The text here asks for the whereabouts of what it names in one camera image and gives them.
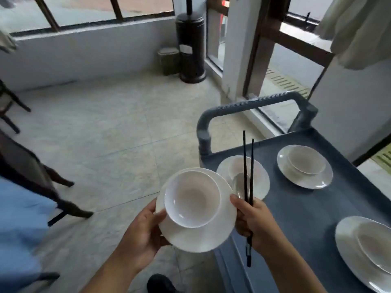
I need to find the dark framed window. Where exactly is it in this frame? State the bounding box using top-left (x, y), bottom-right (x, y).
top-left (0, 0), bottom-right (175, 37)
top-left (243, 0), bottom-right (336, 135)
top-left (353, 136), bottom-right (391, 168)

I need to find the grey waste bin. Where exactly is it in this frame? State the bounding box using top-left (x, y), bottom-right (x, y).
top-left (157, 47), bottom-right (181, 77)

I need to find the black patio heater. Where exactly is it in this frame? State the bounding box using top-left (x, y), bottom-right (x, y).
top-left (175, 0), bottom-right (207, 84)

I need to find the white ceramic bowl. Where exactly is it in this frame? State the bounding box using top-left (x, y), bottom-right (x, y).
top-left (164, 171), bottom-right (221, 229)
top-left (356, 222), bottom-right (391, 275)
top-left (227, 157), bottom-right (260, 180)
top-left (288, 146), bottom-right (327, 175)

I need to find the round table with blue cloth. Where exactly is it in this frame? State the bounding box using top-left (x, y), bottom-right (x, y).
top-left (0, 175), bottom-right (59, 293)

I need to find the white ceramic spoon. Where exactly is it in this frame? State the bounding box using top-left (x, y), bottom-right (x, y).
top-left (231, 173), bottom-right (246, 200)

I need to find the grey blue service cart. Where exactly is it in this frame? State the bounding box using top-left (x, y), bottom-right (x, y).
top-left (196, 91), bottom-right (391, 293)

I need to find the person's right hand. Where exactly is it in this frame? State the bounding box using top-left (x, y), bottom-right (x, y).
top-left (229, 193), bottom-right (286, 257)

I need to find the glass door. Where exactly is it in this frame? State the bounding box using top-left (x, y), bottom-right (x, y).
top-left (205, 0), bottom-right (230, 74)

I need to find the dark wooden chair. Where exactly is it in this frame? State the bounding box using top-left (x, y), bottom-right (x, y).
top-left (0, 128), bottom-right (94, 226)
top-left (0, 79), bottom-right (32, 135)

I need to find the person's black shoe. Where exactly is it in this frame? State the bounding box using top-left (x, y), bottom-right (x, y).
top-left (146, 273), bottom-right (181, 293)

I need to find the white ceramic plate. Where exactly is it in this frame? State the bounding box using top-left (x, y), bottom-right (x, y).
top-left (216, 155), bottom-right (271, 201)
top-left (334, 216), bottom-right (391, 293)
top-left (277, 144), bottom-right (334, 190)
top-left (155, 167), bottom-right (238, 253)

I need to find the person's left hand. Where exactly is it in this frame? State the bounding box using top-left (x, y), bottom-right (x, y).
top-left (117, 198), bottom-right (171, 273)

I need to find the white curtain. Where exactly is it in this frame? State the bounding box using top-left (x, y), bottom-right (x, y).
top-left (0, 28), bottom-right (19, 54)
top-left (316, 0), bottom-right (391, 70)

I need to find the person's right forearm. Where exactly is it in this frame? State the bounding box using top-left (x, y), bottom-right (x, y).
top-left (259, 238), bottom-right (327, 293)

